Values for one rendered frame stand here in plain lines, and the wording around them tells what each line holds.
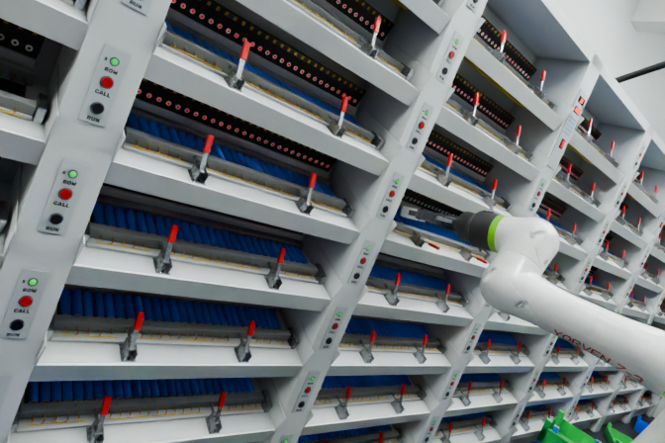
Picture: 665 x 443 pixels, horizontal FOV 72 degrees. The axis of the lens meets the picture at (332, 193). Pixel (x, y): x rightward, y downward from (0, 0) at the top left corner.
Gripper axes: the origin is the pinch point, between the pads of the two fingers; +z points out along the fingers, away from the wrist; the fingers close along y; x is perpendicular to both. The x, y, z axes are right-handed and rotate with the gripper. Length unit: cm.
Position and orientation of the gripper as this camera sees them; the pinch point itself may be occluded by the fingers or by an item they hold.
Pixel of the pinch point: (413, 214)
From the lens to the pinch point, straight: 131.4
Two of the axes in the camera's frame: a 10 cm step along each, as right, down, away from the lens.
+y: -7.1, -2.4, -6.6
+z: -6.5, -1.5, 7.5
